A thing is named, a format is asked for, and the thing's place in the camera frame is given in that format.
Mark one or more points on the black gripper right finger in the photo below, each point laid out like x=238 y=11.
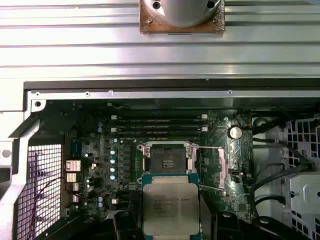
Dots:
x=225 y=227

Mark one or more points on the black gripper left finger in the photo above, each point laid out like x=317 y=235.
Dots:
x=127 y=227

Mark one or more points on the silver CPU chip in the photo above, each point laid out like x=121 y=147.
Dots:
x=170 y=207

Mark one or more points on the metal socket cover frame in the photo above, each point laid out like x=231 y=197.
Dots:
x=222 y=170

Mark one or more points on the CPU socket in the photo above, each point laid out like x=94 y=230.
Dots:
x=170 y=157

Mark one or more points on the small blue-topped capacitor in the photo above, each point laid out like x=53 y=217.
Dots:
x=100 y=129
x=115 y=140
x=113 y=177
x=113 y=169
x=113 y=160
x=100 y=123
x=100 y=205
x=100 y=198
x=113 y=151

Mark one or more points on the metal port housing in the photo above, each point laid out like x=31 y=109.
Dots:
x=73 y=166
x=73 y=177
x=76 y=187
x=76 y=198

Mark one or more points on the green motherboard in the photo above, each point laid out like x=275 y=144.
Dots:
x=87 y=150

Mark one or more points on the perforated metal drive cage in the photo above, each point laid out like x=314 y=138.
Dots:
x=305 y=190

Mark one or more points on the silver coin cell battery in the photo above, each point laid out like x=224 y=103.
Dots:
x=235 y=132

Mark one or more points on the black PC case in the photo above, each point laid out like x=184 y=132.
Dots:
x=150 y=93

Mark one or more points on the rusty brown base plate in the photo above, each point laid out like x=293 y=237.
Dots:
x=145 y=25

